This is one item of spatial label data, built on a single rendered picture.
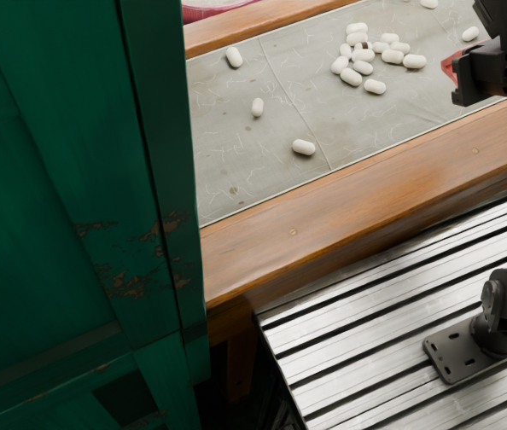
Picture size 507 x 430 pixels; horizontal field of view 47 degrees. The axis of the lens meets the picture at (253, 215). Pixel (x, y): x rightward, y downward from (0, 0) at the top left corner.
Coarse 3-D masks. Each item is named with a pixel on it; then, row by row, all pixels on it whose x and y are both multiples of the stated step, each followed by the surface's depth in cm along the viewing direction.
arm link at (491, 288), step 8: (496, 280) 74; (488, 288) 74; (496, 288) 73; (488, 296) 74; (496, 296) 73; (504, 296) 73; (488, 304) 74; (496, 304) 73; (488, 312) 76; (496, 312) 74; (488, 320) 76; (496, 320) 74; (504, 320) 76; (488, 328) 76; (496, 328) 75; (504, 328) 75
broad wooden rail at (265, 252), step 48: (432, 144) 89; (480, 144) 89; (288, 192) 86; (336, 192) 84; (384, 192) 84; (432, 192) 84; (480, 192) 91; (240, 240) 79; (288, 240) 80; (336, 240) 80; (384, 240) 87; (240, 288) 76; (288, 288) 85
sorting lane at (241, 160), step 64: (384, 0) 108; (448, 0) 108; (192, 64) 98; (256, 64) 98; (320, 64) 99; (384, 64) 100; (192, 128) 91; (256, 128) 92; (320, 128) 92; (384, 128) 93; (256, 192) 86
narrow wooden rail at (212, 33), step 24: (264, 0) 103; (288, 0) 103; (312, 0) 103; (336, 0) 104; (360, 0) 107; (192, 24) 99; (216, 24) 99; (240, 24) 100; (264, 24) 100; (288, 24) 103; (192, 48) 97; (216, 48) 99
